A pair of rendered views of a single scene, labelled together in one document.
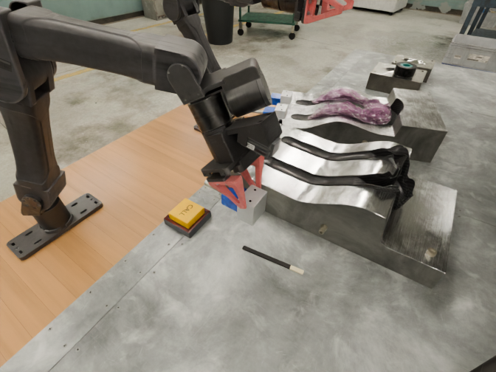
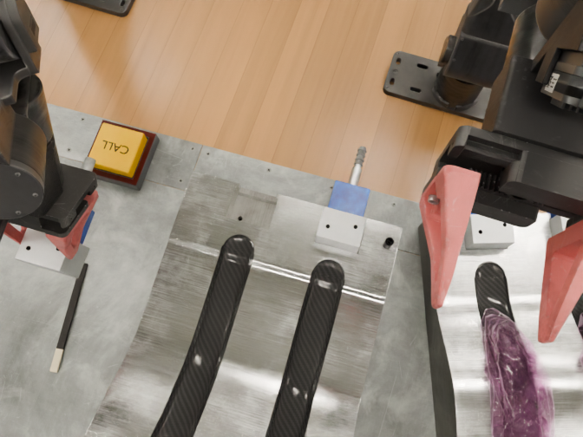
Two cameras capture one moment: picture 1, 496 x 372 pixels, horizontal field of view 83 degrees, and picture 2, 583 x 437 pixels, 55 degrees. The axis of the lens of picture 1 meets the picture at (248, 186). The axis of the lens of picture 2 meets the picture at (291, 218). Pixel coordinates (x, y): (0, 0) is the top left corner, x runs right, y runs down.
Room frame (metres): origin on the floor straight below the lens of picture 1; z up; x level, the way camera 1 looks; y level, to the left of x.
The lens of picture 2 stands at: (0.58, -0.21, 1.52)
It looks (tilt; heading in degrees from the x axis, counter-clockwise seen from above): 73 degrees down; 73
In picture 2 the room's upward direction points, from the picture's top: straight up
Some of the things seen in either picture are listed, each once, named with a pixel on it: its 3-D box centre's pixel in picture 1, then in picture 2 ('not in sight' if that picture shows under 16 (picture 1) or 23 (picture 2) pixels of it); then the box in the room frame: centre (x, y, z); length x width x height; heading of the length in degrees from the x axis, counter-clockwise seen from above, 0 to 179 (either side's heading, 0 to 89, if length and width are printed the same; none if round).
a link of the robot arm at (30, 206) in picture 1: (41, 192); not in sight; (0.43, 0.44, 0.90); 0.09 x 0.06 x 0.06; 178
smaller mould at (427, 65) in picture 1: (411, 67); not in sight; (1.35, -0.77, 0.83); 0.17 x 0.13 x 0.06; 57
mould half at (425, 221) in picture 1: (338, 180); (233, 410); (0.51, -0.22, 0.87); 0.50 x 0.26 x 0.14; 57
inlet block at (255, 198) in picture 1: (231, 195); (69, 212); (0.40, 0.03, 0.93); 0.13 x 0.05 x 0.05; 58
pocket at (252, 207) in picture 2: not in sight; (253, 210); (0.59, 0.00, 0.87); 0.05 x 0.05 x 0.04; 57
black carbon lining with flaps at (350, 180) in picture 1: (338, 160); (243, 400); (0.53, -0.21, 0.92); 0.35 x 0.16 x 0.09; 57
